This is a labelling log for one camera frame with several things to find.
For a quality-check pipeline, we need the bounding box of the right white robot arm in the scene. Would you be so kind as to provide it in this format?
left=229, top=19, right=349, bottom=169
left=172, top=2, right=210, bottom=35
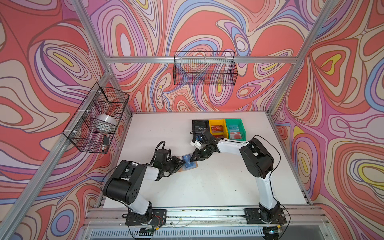
left=190, top=131, right=287, bottom=225

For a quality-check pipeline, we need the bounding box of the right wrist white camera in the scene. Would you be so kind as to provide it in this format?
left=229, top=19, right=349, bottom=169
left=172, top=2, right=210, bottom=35
left=191, top=138, right=203, bottom=150

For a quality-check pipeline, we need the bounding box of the tan leather card holder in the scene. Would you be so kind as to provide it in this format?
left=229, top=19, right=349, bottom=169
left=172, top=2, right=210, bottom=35
left=178, top=154, right=198, bottom=172

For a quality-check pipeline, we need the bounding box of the black plastic storage bin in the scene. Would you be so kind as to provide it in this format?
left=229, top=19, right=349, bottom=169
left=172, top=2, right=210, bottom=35
left=192, top=120, right=209, bottom=144

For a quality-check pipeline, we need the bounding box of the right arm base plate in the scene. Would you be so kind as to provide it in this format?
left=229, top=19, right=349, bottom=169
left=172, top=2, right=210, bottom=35
left=241, top=208, right=287, bottom=226

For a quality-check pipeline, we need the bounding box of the left wall wire basket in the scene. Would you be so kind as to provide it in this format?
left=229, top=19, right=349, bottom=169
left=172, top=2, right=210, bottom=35
left=63, top=83, right=130, bottom=154

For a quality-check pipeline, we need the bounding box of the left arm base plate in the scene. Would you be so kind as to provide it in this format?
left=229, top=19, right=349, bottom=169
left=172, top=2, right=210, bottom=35
left=125, top=209, right=167, bottom=227

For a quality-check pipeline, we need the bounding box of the green plastic storage bin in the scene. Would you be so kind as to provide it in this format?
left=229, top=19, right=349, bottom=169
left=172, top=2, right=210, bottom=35
left=225, top=119, right=247, bottom=141

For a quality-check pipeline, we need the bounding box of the back wall wire basket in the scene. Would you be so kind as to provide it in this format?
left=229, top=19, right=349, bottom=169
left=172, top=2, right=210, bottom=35
left=173, top=50, right=238, bottom=86

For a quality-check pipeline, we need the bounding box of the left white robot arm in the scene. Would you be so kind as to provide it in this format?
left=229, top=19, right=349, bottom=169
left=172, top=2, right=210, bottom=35
left=102, top=156, right=186, bottom=216

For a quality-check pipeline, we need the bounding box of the wall wire basket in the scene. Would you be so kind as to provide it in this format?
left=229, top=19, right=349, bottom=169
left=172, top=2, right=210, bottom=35
left=63, top=83, right=130, bottom=154
left=173, top=50, right=238, bottom=86

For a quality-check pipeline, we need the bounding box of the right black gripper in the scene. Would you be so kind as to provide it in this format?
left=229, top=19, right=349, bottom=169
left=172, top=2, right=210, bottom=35
left=189, top=143, right=212, bottom=162

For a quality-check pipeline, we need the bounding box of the yellow plastic storage bin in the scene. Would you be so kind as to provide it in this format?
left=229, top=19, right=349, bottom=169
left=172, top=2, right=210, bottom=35
left=209, top=119, right=229, bottom=138

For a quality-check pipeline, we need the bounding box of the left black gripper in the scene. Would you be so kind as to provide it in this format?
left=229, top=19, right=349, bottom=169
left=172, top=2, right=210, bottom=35
left=160, top=156, right=185, bottom=175

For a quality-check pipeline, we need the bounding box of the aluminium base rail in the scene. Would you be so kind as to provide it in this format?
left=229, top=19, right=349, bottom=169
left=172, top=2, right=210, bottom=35
left=77, top=205, right=338, bottom=240

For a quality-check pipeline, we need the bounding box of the silver tape roll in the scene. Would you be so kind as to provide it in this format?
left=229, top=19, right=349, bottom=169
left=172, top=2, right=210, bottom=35
left=94, top=114, right=118, bottom=133

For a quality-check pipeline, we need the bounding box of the blue credit card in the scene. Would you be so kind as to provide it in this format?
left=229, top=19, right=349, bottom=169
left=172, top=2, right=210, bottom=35
left=182, top=154, right=195, bottom=170

